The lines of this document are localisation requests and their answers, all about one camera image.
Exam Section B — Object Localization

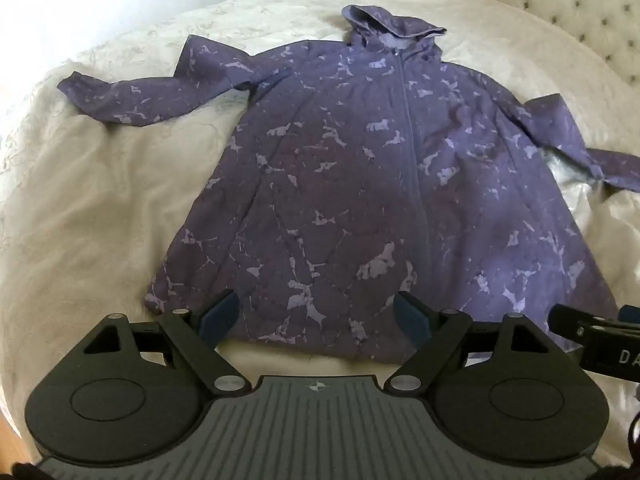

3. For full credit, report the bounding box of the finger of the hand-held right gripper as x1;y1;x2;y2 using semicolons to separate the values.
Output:
547;303;640;337

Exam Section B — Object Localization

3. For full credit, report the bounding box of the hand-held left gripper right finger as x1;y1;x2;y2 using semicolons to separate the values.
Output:
384;291;552;394

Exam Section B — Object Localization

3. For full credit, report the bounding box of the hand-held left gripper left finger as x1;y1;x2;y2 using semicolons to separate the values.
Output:
82;289;252;395

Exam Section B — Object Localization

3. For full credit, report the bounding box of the purple patterned hooded jacket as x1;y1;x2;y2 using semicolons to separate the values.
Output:
56;4;640;364

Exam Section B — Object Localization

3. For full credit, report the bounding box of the beige bedspread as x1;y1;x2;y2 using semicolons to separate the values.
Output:
0;0;640;441

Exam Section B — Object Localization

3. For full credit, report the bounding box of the cream tufted headboard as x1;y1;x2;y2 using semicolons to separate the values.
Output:
422;0;640;88

